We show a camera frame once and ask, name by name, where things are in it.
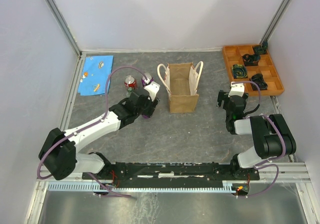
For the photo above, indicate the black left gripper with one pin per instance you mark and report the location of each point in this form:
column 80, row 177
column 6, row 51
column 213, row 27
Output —
column 149, row 110

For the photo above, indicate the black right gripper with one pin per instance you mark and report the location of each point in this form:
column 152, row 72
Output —
column 222, row 96

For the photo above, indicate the red soda can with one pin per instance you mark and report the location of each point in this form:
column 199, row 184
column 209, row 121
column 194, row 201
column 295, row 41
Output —
column 130, row 82

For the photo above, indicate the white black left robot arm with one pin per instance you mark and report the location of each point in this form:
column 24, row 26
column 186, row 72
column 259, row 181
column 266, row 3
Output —
column 60, row 153

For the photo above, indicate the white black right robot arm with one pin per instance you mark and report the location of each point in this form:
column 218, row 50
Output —
column 272, row 138

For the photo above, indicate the blue green rolled sock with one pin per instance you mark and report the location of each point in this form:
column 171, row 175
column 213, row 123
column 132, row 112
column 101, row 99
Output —
column 239, row 71

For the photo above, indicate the orange wooden compartment tray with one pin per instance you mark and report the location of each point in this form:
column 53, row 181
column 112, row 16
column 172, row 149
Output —
column 233, row 56

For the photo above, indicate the black rolled sock upper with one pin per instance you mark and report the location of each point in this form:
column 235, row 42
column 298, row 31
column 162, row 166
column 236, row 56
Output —
column 253, row 60

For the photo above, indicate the blue cartoon print cloth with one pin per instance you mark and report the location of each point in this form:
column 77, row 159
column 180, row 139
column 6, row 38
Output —
column 94, row 75

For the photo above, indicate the dark rolled sock top corner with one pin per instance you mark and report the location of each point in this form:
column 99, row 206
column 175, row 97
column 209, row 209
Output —
column 264, row 45

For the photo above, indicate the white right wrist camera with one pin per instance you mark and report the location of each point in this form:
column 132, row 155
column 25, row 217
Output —
column 236, row 89

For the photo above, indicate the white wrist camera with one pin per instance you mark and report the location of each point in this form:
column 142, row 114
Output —
column 236, row 89
column 152, row 88

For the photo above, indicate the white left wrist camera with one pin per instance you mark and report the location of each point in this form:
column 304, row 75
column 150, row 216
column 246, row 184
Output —
column 152, row 88

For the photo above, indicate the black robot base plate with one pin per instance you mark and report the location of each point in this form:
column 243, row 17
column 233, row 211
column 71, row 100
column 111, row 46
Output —
column 174, row 175

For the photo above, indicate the aluminium frame rail front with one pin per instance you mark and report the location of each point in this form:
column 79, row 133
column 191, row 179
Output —
column 288, row 172

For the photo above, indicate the aluminium frame rail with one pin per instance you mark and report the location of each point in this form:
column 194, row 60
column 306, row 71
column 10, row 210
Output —
column 288, row 172
column 75, row 75

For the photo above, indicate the aluminium frame post right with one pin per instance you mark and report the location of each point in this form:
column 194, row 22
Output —
column 275, row 20

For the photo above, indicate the aluminium frame rail left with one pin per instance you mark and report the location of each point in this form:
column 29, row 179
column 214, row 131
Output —
column 75, row 75

